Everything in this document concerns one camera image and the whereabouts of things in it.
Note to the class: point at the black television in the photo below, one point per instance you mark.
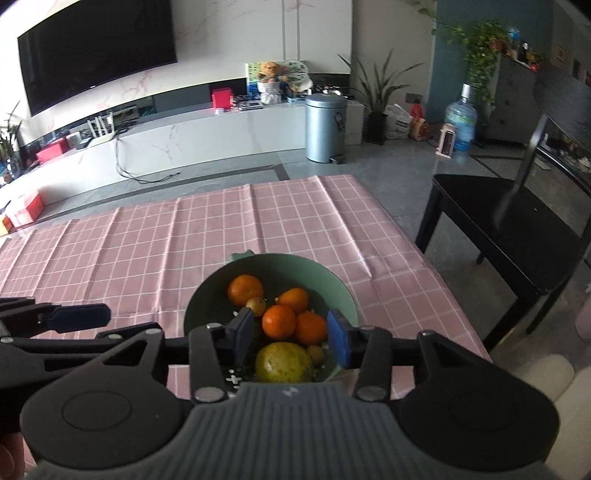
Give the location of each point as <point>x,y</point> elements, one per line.
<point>92,46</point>

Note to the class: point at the hanging green pothos plant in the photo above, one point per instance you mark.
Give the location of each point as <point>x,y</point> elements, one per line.
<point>480,46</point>

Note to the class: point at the potted plant black pot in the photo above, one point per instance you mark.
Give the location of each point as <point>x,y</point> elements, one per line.
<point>377,124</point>

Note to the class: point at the brown longan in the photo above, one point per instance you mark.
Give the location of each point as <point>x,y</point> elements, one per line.
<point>315,353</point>
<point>255,305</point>

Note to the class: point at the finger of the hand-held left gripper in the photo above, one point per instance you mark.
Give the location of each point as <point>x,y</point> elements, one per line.
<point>55,350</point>
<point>78,316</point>

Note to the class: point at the white pink small appliance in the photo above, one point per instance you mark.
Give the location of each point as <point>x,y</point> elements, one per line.
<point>447,141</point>

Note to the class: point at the orange mandarin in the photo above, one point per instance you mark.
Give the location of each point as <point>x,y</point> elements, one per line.
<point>279,321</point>
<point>245,290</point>
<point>310,328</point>
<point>293,300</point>

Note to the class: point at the white cushioned seat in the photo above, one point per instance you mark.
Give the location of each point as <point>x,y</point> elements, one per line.
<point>554,392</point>

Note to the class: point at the black wooden chair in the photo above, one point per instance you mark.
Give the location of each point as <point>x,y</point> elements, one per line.
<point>508,207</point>

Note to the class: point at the white plastic bag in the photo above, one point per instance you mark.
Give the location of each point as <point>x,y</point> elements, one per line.
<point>397,122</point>

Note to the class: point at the red and white box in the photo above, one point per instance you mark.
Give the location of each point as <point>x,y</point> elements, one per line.
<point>25,207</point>

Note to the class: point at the pink checked tablecloth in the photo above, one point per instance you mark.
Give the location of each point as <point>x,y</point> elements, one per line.
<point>138,240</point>

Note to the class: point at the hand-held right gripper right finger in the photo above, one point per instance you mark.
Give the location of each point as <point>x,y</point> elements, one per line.
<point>339,337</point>

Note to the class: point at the white router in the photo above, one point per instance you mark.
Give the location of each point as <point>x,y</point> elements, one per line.
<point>99,127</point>

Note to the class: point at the grey metal trash can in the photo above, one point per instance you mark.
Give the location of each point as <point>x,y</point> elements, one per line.
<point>325,127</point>

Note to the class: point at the large blue water bottle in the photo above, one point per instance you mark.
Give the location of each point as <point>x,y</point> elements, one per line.
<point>461,122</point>

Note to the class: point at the white marble tv console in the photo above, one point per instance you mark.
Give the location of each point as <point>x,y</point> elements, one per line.
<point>194,138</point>

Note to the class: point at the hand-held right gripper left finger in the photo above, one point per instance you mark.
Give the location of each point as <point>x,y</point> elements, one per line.
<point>242,334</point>

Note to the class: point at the white patterned fan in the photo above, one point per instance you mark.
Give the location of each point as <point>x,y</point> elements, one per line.
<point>295,74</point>

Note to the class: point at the person's left hand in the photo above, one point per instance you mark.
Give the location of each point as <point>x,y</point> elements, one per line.
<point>8,459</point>

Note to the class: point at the plush toy in white pot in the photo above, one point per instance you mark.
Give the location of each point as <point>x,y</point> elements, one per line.
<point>270,83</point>

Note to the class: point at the yellow-green pear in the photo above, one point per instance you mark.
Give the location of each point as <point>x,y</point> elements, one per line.
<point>282,362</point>

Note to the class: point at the grey cabinet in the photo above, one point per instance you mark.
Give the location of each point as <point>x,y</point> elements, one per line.
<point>512,101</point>

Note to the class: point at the green bowl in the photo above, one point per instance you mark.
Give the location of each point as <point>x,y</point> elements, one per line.
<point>217,286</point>

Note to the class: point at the small green leafy plant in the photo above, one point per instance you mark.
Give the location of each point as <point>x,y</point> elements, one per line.
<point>9,138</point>

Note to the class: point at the red orange small object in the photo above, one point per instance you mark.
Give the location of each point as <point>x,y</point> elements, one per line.
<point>419,127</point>

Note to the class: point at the pink box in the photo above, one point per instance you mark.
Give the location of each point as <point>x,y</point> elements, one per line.
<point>53,150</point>

